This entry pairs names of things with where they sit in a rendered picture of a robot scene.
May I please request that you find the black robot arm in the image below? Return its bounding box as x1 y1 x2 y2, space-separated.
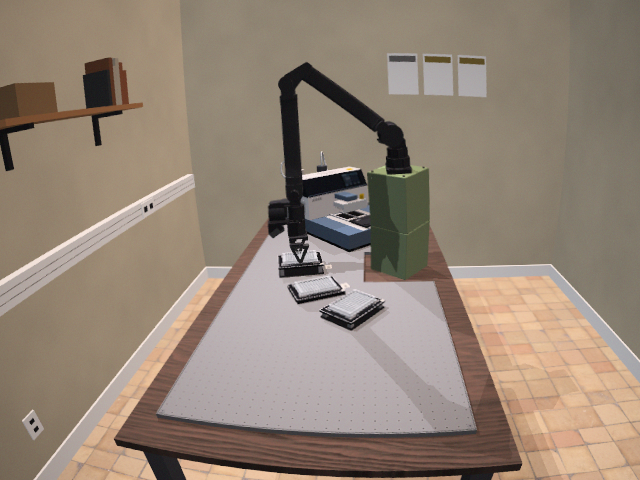
268 62 412 238

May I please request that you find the white microplate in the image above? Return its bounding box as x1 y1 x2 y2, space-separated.
282 250 318 265
294 276 338 296
328 290 377 318

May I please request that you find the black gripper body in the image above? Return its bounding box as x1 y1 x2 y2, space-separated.
289 219 308 247

